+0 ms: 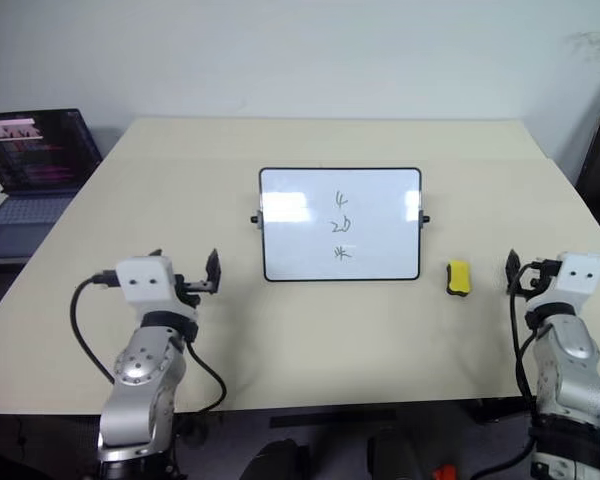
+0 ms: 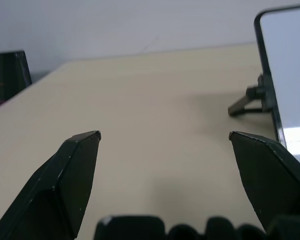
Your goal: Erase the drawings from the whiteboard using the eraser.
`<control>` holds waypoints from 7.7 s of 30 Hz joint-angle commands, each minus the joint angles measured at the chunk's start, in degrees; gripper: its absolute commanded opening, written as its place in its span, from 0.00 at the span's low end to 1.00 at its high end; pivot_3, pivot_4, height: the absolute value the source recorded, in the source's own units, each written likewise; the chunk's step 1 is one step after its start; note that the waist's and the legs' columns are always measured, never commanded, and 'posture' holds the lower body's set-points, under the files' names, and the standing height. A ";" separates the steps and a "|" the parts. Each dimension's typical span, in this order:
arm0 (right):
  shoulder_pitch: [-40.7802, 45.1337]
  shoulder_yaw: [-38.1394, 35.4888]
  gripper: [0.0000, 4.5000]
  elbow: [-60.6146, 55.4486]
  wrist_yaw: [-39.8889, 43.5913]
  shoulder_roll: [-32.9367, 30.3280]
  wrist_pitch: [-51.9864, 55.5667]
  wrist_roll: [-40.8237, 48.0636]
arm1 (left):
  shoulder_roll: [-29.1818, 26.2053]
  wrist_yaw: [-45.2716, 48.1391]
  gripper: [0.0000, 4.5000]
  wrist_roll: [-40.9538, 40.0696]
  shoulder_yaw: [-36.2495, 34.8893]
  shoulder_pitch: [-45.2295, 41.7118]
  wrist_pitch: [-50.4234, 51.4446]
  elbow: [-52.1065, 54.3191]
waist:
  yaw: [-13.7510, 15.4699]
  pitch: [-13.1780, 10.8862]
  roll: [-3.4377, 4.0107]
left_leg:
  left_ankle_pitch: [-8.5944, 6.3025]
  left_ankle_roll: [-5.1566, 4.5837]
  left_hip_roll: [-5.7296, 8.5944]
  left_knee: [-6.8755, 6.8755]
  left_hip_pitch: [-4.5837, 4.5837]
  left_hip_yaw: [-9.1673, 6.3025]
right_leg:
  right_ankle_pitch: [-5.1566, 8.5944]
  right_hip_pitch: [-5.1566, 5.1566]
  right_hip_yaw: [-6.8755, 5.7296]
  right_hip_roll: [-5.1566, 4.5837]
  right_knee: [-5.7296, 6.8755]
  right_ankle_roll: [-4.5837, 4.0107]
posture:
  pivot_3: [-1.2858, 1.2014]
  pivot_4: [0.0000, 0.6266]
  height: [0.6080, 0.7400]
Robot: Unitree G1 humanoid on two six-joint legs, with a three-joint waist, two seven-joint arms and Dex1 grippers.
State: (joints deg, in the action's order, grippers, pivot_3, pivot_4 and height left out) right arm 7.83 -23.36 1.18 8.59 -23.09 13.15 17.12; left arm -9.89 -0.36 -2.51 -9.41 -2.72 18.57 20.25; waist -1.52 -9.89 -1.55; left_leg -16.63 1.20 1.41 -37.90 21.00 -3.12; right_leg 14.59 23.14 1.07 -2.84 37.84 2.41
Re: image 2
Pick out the black whiteboard stand leg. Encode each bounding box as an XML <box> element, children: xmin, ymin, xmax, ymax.
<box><xmin>227</xmin><ymin>73</ymin><xmax>275</xmax><ymax>117</ymax></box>

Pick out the black-framed whiteboard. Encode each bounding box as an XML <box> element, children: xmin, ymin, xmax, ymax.
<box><xmin>253</xmin><ymin>3</ymin><xmax>300</xmax><ymax>156</ymax></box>

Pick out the dark printed box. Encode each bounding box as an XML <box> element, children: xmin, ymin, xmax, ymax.
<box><xmin>0</xmin><ymin>50</ymin><xmax>33</xmax><ymax>113</ymax></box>

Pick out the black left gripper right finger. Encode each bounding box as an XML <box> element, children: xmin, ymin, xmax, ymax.
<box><xmin>229</xmin><ymin>131</ymin><xmax>300</xmax><ymax>235</ymax></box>

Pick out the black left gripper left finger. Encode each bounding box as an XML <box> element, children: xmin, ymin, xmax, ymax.
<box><xmin>0</xmin><ymin>130</ymin><xmax>102</xmax><ymax>240</ymax></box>

